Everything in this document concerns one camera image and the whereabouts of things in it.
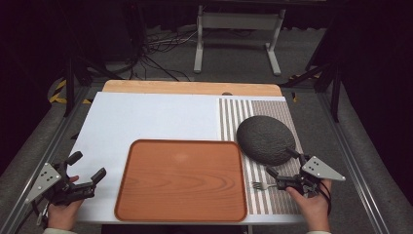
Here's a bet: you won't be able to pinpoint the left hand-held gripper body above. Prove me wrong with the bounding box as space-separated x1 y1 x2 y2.
24 161 97 207

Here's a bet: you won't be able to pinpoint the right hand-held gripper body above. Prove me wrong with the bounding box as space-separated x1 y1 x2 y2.
276 155 347 198

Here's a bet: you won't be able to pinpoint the silver metal fork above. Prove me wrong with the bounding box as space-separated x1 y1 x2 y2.
251 180 280 191

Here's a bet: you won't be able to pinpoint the person's left hand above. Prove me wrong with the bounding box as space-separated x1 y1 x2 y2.
47 175 86 232

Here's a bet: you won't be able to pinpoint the person's right hand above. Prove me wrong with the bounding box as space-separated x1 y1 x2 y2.
284 179 333 233

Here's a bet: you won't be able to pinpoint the dark grey round plate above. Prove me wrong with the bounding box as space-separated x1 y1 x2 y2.
236 115 297 167

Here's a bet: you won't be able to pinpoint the striped woven placemat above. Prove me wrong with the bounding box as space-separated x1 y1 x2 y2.
217 97 305 216

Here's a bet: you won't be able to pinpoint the black tripod stand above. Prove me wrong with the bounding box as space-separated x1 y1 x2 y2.
61 53 126 119
282 59 344 124

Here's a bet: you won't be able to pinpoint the white table mat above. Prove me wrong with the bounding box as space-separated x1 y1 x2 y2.
66 91 308 226

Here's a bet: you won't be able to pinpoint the brown wood-grain tray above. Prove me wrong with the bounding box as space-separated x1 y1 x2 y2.
114 138 248 224

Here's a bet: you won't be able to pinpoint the grey metal stand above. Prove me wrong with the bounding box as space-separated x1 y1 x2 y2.
193 4 287 77

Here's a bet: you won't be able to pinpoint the aluminium frame rail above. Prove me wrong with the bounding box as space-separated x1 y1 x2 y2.
315 92 389 234
0 85 95 234

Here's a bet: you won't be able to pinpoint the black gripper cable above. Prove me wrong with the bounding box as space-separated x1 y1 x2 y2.
317 180 333 216
18 196 51 228

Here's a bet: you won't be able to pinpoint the black floor cables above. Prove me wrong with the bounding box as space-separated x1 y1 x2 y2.
128 27 200 83

